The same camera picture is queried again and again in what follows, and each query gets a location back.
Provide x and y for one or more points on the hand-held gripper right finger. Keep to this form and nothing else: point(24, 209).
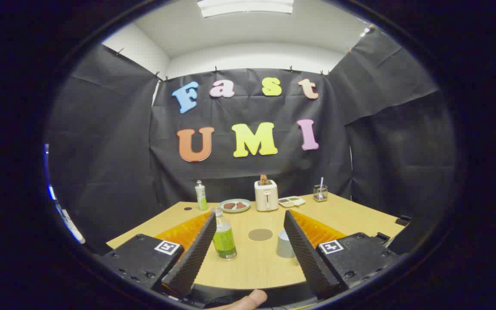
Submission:
point(306, 258)

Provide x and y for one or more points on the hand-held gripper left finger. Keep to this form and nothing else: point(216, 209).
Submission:
point(196, 258)

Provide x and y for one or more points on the pale grey cup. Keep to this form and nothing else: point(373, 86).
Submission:
point(284, 245)

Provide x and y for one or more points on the green label juice bottle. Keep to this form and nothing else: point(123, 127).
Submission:
point(224, 241)

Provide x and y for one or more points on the round brown coaster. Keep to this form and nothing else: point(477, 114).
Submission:
point(260, 234)

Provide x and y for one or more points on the white and green tube bottle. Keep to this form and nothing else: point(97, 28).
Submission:
point(201, 196)

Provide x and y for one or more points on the wooden table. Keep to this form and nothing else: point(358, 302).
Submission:
point(252, 269)

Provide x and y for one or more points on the white divided snack tray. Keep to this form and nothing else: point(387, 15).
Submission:
point(292, 201)

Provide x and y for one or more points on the pale green plate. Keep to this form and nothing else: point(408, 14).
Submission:
point(230, 210)

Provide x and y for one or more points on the brown food piece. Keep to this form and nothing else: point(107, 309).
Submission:
point(241, 205)
point(229, 206)

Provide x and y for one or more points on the cream toaster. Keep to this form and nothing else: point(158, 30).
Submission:
point(266, 196)

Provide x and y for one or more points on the white pen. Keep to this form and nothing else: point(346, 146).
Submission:
point(321, 181)

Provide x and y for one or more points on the brown toast slice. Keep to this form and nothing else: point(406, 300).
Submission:
point(264, 178)

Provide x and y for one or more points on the black backdrop cloth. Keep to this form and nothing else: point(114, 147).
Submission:
point(252, 170)

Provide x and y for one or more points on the black table clamp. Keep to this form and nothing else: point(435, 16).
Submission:
point(403, 220)

